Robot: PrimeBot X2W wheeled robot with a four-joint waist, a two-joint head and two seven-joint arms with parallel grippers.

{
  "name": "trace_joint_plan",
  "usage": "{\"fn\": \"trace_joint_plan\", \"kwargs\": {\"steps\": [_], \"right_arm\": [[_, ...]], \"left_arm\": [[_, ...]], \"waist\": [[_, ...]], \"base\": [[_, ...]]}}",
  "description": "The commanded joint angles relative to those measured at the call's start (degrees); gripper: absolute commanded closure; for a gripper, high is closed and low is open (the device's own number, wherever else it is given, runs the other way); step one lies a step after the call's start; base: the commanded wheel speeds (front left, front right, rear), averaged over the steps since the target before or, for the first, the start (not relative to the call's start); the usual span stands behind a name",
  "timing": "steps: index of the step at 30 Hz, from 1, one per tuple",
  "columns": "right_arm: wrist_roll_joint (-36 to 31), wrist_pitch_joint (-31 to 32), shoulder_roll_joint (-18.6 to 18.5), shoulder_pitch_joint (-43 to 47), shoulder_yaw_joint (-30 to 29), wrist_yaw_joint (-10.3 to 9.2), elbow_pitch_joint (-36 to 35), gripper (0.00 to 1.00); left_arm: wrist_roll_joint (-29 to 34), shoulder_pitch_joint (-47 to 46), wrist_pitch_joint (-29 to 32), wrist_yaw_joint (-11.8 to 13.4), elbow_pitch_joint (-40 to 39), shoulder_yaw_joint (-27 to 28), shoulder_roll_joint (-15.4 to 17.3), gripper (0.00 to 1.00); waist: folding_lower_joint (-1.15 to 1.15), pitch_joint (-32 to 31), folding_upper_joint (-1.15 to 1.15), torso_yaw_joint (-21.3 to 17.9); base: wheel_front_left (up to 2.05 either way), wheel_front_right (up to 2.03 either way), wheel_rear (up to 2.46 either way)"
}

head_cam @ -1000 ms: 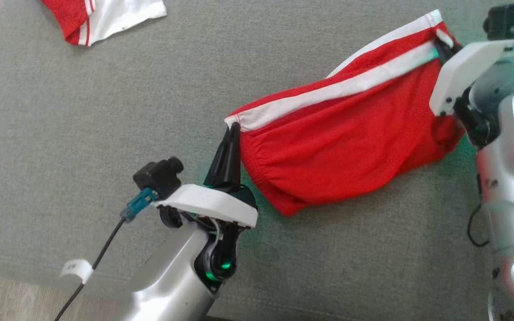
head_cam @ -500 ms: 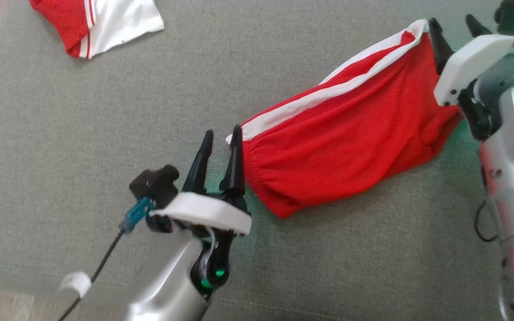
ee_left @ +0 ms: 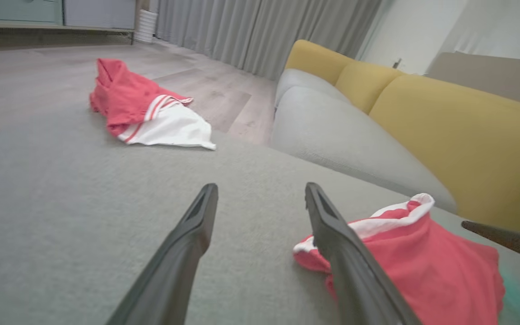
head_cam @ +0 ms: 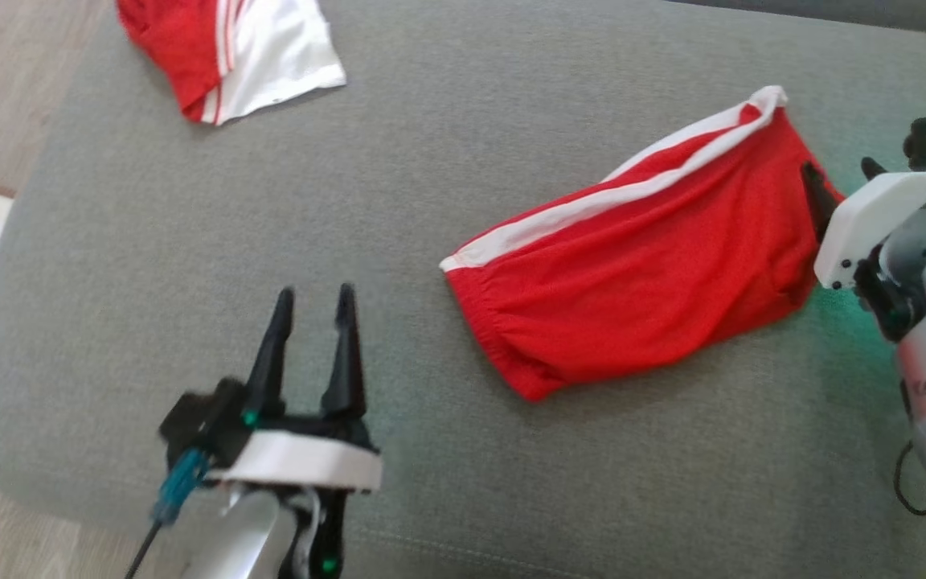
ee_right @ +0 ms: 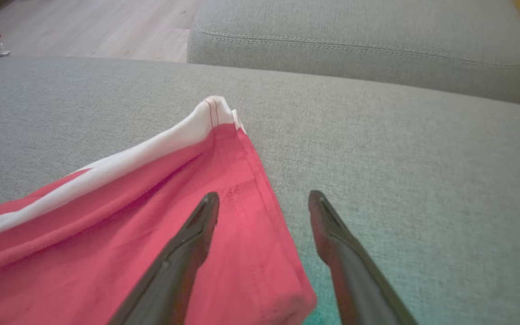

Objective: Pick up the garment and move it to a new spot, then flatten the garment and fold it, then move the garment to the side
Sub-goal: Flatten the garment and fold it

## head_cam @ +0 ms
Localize large grey sofa seat cushion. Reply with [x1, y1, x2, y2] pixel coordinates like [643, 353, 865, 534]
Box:
[0, 0, 926, 579]

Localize red basketball jersey white sleeves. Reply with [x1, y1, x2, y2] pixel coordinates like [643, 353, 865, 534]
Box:
[116, 0, 347, 127]

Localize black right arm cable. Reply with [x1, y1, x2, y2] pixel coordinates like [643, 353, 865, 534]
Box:
[892, 438, 926, 517]

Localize blue left camera connector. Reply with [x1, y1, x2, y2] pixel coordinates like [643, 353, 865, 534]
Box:
[150, 449, 211, 528]

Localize red shorts white side stripe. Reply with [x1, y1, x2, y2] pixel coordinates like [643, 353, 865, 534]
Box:
[440, 85, 846, 403]

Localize black left camera cable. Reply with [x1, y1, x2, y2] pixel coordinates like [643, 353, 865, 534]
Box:
[124, 519, 162, 579]

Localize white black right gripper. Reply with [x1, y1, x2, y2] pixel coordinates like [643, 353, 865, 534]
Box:
[799, 156, 926, 291]

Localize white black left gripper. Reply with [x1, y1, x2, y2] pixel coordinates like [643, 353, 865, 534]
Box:
[204, 282, 384, 494]

